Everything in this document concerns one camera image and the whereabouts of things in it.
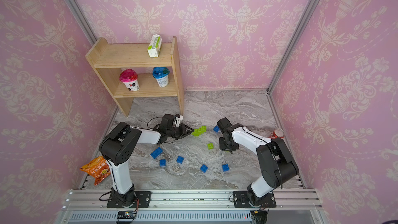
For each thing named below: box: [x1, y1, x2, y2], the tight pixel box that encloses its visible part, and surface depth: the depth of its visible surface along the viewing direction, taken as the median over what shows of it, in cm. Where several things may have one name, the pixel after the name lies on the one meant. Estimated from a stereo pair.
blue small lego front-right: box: [222, 163, 230, 172], surface depth 85 cm
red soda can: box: [269, 128, 286, 140], surface depth 87 cm
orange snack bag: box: [79, 155, 112, 187], surface depth 81 cm
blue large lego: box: [150, 146, 163, 159], surface depth 91 cm
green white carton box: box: [147, 33, 163, 58], surface depth 77 cm
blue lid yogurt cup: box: [152, 66, 170, 88], surface depth 89 cm
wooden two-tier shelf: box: [85, 36, 185, 118], surface depth 82 cm
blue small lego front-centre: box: [200, 163, 209, 174], surface depth 85 cm
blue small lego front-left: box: [159, 158, 167, 167], surface depth 87 cm
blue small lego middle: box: [176, 155, 184, 164], surface depth 87 cm
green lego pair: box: [191, 127, 205, 137], surface depth 96 cm
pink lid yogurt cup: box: [119, 68, 140, 92], surface depth 87 cm
